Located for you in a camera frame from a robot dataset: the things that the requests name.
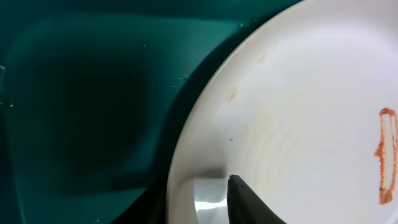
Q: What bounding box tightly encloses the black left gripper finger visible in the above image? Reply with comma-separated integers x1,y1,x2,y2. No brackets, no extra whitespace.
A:
227,175,286,224

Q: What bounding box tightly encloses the white plate with thin smear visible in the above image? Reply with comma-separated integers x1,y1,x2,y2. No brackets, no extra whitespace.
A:
166,0,397,223

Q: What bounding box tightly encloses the blue plastic tray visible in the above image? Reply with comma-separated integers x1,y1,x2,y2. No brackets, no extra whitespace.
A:
1,0,292,223

